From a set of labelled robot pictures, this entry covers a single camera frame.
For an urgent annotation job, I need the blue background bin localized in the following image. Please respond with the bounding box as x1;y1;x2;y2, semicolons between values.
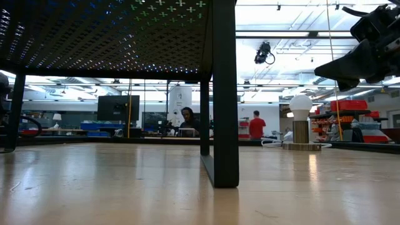
79;122;126;138

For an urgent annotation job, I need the black shelf with bins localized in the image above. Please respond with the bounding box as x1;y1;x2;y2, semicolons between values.
309;109;390;144

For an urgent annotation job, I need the brass lamp with white bulb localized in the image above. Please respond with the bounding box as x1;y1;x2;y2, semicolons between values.
282;94;323;152

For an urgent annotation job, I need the black aluminium table frame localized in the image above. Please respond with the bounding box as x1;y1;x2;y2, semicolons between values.
0;134;400;154

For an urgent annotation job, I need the black overhead rig bar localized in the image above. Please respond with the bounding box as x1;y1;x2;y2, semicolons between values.
234;30;356;39

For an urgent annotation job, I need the person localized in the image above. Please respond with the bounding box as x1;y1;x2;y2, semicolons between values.
248;109;268;141
179;106;201;138

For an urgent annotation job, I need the black rig camera with cable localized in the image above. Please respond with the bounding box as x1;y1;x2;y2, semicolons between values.
254;41;276;66

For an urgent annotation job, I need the black monitor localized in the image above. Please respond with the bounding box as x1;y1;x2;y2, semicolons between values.
96;95;141;122

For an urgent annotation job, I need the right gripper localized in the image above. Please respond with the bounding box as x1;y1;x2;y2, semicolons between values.
314;2;400;93

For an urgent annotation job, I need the black perforated metal riser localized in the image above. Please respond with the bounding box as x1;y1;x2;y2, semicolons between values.
0;0;241;189

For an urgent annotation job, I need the background robot workstation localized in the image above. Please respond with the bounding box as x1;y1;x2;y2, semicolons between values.
142;79;216;138

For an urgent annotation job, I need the red bin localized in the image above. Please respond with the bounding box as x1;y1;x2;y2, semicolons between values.
329;99;369;112

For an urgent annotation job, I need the yellow hanging cord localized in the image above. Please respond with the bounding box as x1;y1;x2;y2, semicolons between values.
326;0;344;142

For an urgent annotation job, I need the white table lamp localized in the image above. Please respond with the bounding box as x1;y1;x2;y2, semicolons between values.
52;112;63;129

